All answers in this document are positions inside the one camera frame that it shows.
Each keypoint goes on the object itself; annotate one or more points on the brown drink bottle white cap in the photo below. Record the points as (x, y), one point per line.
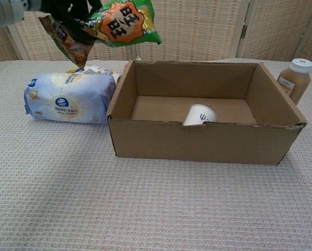
(294, 83)

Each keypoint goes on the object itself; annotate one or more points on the beige woven tablecloth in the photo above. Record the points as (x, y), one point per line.
(119, 204)

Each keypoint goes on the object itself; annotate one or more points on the small white paper cup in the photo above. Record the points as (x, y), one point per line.
(198, 115)

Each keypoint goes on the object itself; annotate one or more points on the yellow-white snack bag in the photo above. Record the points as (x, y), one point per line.
(101, 70)

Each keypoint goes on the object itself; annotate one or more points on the woven folding screen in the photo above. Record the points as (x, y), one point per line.
(198, 34)

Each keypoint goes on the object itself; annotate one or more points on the green-orange snack packet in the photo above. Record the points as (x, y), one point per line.
(122, 24)

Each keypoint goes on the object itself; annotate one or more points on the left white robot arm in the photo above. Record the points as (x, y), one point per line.
(4, 11)

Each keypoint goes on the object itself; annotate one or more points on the open cardboard box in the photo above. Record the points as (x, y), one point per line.
(198, 143)

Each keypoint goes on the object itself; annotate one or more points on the large lavender tissue pack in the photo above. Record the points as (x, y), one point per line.
(67, 102)

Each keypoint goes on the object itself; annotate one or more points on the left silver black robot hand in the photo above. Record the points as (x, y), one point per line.
(72, 15)

